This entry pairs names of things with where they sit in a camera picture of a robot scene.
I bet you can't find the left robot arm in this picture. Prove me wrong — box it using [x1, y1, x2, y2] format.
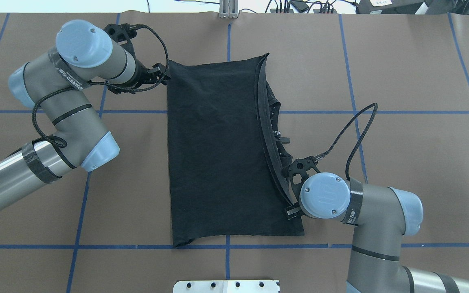
[0, 19, 169, 211]

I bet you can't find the aluminium frame post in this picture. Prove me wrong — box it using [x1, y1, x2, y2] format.
[219, 0, 239, 19]

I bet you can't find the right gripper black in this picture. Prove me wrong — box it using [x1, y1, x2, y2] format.
[282, 156, 321, 220]

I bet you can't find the black graphic t-shirt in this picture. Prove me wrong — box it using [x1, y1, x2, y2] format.
[167, 54, 305, 247]

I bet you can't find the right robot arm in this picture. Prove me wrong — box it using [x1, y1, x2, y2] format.
[282, 155, 469, 293]

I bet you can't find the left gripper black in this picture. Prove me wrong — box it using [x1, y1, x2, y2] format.
[104, 23, 170, 94]

